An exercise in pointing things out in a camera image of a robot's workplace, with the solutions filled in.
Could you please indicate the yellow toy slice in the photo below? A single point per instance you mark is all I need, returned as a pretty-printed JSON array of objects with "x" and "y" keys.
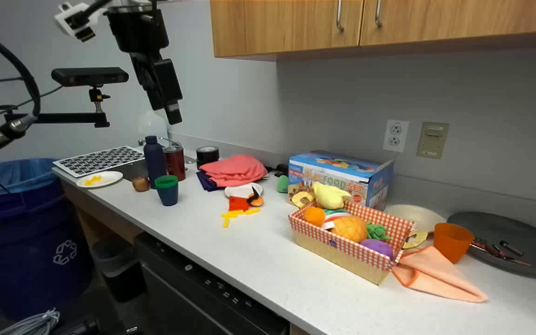
[{"x": 416, "y": 241}]

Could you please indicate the green toy vegetable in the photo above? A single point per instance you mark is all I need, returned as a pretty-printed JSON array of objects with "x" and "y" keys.
[{"x": 377, "y": 231}]

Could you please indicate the yellow toy banana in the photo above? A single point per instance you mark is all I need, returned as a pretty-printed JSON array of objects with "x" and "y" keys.
[{"x": 330, "y": 196}]

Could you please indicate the yellow toy fry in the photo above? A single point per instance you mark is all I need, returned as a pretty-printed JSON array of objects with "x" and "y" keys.
[
  {"x": 239, "y": 215},
  {"x": 252, "y": 211},
  {"x": 226, "y": 220}
]

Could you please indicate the coral cloth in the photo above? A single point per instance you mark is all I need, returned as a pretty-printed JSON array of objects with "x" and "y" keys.
[{"x": 234, "y": 170}]

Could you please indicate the blue recycling bin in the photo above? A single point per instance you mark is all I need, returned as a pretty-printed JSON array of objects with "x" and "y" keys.
[{"x": 27, "y": 248}]

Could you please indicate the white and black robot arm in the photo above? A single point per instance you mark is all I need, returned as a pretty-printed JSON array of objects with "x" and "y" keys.
[{"x": 135, "y": 29}]

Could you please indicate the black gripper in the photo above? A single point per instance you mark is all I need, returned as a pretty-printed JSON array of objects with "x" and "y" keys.
[{"x": 157, "y": 81}]

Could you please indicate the purple toy fruit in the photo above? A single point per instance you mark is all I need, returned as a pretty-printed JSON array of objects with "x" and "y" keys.
[{"x": 379, "y": 248}]

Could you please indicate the peach cloth napkin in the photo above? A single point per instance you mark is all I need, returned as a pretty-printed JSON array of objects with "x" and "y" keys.
[{"x": 433, "y": 276}]

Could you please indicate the beige wall plate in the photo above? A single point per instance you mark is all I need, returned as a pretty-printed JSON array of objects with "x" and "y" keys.
[{"x": 433, "y": 140}]

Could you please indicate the orange yellow toy fruit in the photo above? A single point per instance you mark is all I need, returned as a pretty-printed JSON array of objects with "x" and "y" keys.
[{"x": 351, "y": 228}]

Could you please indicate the dark blue bottle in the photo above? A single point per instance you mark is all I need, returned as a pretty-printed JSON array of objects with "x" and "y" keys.
[{"x": 155, "y": 161}]

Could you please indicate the brown toy bacon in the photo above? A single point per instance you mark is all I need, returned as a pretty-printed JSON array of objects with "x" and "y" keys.
[{"x": 494, "y": 250}]

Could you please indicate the gray plate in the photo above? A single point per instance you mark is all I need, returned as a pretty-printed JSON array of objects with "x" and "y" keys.
[{"x": 516, "y": 233}]

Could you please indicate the yellow toy egg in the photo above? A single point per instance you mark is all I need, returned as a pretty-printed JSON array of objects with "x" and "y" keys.
[{"x": 92, "y": 181}]

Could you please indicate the black stereo camera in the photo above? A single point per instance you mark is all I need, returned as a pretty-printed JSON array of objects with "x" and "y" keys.
[{"x": 88, "y": 77}]

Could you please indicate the wooden cabinet door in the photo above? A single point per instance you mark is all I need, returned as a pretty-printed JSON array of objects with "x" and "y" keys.
[
  {"x": 466, "y": 16},
  {"x": 275, "y": 25}
]

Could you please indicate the blue toy box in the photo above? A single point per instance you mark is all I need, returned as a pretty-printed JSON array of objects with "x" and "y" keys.
[{"x": 343, "y": 168}]

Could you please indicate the red metal can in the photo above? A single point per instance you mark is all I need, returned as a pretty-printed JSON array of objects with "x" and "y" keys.
[{"x": 176, "y": 163}]

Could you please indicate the blue cup with green rim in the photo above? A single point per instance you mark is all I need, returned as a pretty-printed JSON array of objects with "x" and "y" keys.
[{"x": 168, "y": 194}]

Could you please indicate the cream bowl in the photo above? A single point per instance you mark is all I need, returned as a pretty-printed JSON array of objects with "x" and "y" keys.
[{"x": 418, "y": 217}]

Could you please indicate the black and orange toy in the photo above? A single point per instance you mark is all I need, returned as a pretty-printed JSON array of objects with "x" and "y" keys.
[{"x": 258, "y": 200}]

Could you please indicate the red toy fries holder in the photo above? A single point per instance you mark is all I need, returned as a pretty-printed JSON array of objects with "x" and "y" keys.
[{"x": 239, "y": 204}]

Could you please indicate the navy cloth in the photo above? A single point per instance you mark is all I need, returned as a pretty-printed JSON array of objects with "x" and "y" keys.
[{"x": 206, "y": 181}]

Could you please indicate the orange cup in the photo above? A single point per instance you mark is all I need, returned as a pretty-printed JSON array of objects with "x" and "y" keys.
[{"x": 453, "y": 244}]

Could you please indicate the white and red toy piece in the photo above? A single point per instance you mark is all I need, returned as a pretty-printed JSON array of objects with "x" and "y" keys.
[{"x": 334, "y": 218}]

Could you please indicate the black dishwasher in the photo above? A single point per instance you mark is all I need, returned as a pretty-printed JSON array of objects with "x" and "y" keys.
[{"x": 181, "y": 304}]

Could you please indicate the white wall outlet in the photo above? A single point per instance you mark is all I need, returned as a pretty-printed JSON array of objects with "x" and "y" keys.
[{"x": 396, "y": 137}]

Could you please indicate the red checked cardboard basket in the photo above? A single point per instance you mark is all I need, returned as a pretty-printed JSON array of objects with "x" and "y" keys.
[{"x": 336, "y": 254}]

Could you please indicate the wooden cabinet body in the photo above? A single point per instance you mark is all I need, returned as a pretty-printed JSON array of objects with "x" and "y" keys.
[{"x": 317, "y": 53}]

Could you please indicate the small black bin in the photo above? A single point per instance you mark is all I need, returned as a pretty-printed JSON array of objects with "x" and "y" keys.
[{"x": 120, "y": 272}]

